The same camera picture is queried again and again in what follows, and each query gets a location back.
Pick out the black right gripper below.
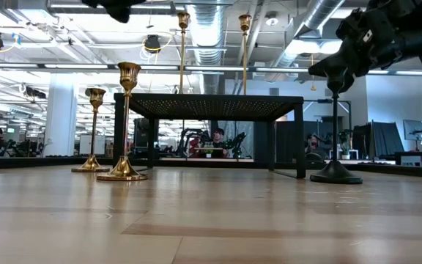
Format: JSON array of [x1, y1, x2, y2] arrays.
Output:
[[308, 7, 422, 95]]

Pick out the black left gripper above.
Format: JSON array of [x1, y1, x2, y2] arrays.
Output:
[[81, 0, 146, 24]]

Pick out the medium gold candlestick holder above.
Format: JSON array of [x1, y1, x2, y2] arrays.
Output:
[[96, 61, 149, 183]]

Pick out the tall gold candlestick holder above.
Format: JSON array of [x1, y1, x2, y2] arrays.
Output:
[[238, 13, 253, 96], [176, 11, 191, 95]]

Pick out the black candlestick holder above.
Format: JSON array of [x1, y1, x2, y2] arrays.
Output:
[[308, 75, 363, 186]]

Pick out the short gold candlestick holder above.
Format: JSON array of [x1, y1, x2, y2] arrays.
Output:
[[71, 87, 111, 174]]

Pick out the black curtain panel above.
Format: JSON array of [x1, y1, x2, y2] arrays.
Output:
[[353, 122, 404, 159]]

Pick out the computer monitor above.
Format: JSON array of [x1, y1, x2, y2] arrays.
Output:
[[403, 120, 422, 142]]

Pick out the white pillar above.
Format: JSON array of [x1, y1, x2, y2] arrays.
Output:
[[43, 73, 79, 158]]

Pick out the black perforated metal shelf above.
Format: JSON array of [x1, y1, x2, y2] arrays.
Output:
[[112, 92, 307, 180]]

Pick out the white cabinet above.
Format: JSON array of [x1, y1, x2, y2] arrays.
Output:
[[78, 134, 106, 156]]

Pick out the silver smooth ventilation duct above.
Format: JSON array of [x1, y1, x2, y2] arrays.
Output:
[[269, 0, 346, 69]]

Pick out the silver corrugated ventilation duct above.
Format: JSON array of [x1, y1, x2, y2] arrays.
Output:
[[187, 0, 227, 95]]

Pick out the black aluminium table frame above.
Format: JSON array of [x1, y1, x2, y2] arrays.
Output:
[[0, 156, 422, 180]]

